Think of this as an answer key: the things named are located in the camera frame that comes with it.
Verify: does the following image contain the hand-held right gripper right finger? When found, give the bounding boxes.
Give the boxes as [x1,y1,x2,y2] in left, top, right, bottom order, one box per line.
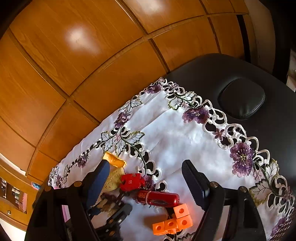
[181,159,266,241]

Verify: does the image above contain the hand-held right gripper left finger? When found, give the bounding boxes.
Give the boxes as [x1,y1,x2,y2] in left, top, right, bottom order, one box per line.
[24,159,111,241]

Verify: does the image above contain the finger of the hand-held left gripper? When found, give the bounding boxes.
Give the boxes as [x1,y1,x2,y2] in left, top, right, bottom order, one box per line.
[88,204,119,216]
[106,202,133,225]

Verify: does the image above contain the gold foil packet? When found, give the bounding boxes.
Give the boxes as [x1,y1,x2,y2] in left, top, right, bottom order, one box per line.
[102,168,124,192]

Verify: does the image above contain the yellow block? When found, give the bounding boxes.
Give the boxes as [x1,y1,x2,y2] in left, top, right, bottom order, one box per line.
[102,152,126,168]

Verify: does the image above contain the red puzzle piece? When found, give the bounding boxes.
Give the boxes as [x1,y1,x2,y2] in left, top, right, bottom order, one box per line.
[119,173,146,193]

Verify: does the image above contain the pink cardboard box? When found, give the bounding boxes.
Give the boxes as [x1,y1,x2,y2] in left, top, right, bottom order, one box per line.
[61,205,70,223]

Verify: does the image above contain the red glossy lighter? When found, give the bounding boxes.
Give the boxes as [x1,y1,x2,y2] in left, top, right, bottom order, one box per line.
[137,189,180,206]

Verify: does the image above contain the orange linked cubes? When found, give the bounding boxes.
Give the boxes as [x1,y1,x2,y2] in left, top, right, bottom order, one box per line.
[152,204,193,235]

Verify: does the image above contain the white floral embroidered tablecloth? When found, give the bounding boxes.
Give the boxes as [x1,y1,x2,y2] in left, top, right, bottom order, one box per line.
[47,77,293,241]

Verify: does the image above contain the group of small bottles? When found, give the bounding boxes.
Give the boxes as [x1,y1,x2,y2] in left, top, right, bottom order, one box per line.
[10,186,23,204]

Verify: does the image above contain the wooden wardrobe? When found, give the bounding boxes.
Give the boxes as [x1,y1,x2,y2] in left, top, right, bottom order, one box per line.
[0,0,250,183]

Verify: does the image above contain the pale cardboard box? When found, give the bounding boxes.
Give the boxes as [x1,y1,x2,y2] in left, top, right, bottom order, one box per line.
[286,70,296,92]

